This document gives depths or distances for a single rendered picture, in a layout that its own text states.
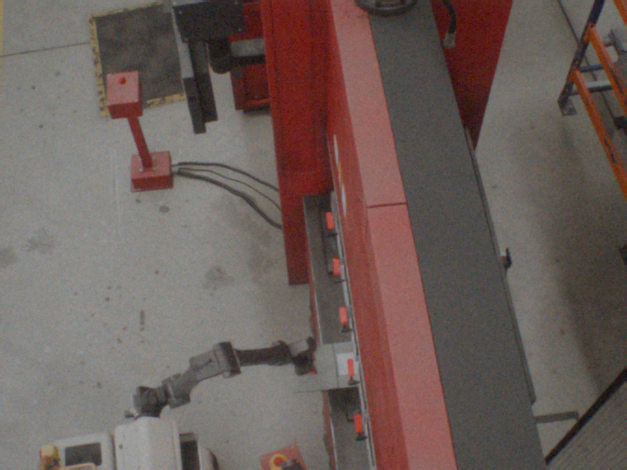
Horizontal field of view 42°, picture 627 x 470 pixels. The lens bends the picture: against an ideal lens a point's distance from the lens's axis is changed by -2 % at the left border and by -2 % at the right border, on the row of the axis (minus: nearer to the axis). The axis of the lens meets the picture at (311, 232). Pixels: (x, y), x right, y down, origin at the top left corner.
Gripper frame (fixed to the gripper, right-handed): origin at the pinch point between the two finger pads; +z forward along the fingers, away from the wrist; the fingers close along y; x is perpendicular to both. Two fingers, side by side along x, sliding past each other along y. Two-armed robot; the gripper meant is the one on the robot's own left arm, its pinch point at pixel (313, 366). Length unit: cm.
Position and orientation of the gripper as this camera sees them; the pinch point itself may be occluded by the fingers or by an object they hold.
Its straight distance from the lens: 312.7
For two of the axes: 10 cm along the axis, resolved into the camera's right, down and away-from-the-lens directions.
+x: -8.5, 3.4, 3.9
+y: -1.1, -8.6, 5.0
